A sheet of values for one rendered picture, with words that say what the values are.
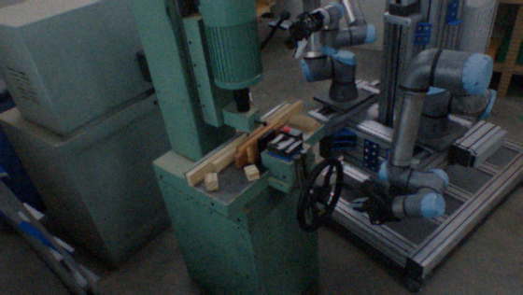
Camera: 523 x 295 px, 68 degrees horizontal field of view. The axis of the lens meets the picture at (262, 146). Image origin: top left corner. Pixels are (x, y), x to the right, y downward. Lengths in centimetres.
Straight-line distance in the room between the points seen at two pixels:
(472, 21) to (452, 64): 78
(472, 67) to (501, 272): 140
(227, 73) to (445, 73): 67
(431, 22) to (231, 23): 91
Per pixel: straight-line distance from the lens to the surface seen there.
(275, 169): 141
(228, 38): 128
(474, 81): 126
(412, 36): 182
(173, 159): 178
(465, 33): 206
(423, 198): 135
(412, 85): 131
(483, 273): 239
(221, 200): 134
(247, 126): 145
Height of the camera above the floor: 177
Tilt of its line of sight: 34 degrees down
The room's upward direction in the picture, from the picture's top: 7 degrees counter-clockwise
